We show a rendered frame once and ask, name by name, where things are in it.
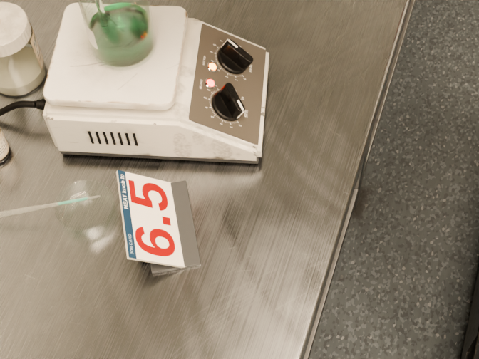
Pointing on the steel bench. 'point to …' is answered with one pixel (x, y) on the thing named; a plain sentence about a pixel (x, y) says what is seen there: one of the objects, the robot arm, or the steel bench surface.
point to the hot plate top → (71, 20)
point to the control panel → (203, 100)
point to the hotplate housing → (152, 124)
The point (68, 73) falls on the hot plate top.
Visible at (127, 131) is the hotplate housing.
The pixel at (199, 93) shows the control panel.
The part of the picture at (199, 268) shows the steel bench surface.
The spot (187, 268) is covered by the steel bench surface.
